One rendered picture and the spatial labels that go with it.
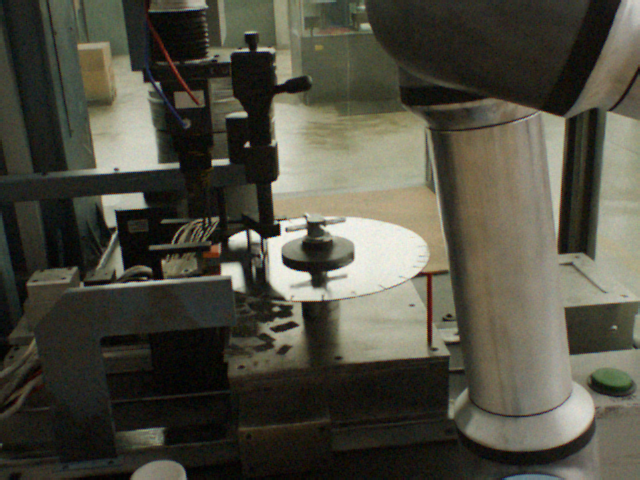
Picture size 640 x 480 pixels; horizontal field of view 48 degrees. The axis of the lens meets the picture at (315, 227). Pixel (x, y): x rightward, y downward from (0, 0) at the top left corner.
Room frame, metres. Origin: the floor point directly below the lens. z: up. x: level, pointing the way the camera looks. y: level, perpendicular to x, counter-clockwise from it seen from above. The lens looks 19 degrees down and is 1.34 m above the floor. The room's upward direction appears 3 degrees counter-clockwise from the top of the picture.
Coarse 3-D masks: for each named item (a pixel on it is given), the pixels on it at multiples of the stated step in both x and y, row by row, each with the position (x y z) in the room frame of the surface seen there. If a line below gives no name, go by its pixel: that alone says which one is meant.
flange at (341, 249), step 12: (300, 240) 1.03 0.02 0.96; (312, 240) 0.99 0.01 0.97; (324, 240) 0.99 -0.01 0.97; (336, 240) 1.02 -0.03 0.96; (348, 240) 1.02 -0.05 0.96; (288, 252) 0.99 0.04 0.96; (300, 252) 0.98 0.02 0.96; (312, 252) 0.98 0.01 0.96; (324, 252) 0.97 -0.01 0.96; (336, 252) 0.97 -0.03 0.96; (348, 252) 0.97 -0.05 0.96; (300, 264) 0.95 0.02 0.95; (312, 264) 0.95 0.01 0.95; (324, 264) 0.95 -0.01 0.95; (336, 264) 0.95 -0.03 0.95
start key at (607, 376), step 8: (608, 368) 0.71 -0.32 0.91; (592, 376) 0.70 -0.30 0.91; (600, 376) 0.69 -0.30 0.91; (608, 376) 0.69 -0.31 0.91; (616, 376) 0.69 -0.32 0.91; (624, 376) 0.69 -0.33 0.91; (600, 384) 0.68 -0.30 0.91; (608, 384) 0.67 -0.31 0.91; (616, 384) 0.67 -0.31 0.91; (624, 384) 0.67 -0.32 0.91
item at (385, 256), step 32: (288, 224) 1.14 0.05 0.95; (352, 224) 1.12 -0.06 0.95; (384, 224) 1.11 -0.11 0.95; (224, 256) 1.01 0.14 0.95; (256, 256) 1.00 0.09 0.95; (384, 256) 0.97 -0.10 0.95; (416, 256) 0.97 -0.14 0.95; (256, 288) 0.89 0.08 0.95; (288, 288) 0.88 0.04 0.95; (320, 288) 0.87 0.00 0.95; (352, 288) 0.87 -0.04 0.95; (384, 288) 0.86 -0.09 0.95
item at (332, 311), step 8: (304, 304) 0.99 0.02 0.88; (312, 304) 0.98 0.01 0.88; (320, 304) 0.97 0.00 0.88; (328, 304) 0.98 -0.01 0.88; (336, 304) 0.98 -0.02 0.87; (304, 312) 0.99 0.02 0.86; (312, 312) 0.98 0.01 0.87; (320, 312) 0.97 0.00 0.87; (328, 312) 0.98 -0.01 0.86; (336, 312) 0.98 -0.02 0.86; (312, 320) 0.98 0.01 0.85; (320, 320) 0.97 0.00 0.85; (328, 320) 0.98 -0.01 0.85
